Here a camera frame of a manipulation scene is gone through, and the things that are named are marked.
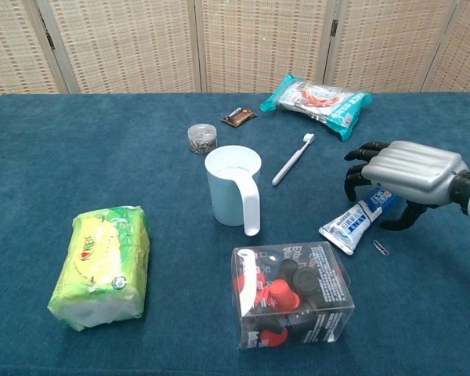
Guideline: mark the clear box of capsules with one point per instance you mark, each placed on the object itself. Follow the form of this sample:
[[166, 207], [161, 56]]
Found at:
[[321, 321]]

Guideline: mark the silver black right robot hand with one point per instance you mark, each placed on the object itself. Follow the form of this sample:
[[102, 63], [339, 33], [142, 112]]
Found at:
[[415, 168]]

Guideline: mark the teal snack package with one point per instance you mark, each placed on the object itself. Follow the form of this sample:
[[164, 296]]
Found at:
[[321, 103]]

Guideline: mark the green tissue pack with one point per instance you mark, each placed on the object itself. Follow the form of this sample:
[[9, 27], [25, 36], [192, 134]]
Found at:
[[102, 266]]

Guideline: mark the metal paper clip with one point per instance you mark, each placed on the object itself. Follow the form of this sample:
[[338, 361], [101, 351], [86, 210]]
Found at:
[[380, 248]]

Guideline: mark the blue white toothpaste tube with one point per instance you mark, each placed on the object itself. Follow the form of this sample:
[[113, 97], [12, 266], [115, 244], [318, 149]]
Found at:
[[348, 227]]

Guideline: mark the white toothbrush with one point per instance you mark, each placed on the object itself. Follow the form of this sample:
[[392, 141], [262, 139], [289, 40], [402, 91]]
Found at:
[[291, 160]]

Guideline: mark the woven folding screen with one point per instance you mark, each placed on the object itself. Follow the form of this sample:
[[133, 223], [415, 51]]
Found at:
[[121, 47]]

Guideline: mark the small clear round jar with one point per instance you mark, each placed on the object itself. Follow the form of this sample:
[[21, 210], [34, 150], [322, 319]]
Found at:
[[201, 139]]

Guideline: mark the brown candy wrapper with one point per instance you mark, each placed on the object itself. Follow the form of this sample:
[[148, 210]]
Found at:
[[239, 117]]

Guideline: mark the dark teal tablecloth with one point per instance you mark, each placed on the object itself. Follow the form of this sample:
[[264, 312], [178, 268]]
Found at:
[[62, 156]]

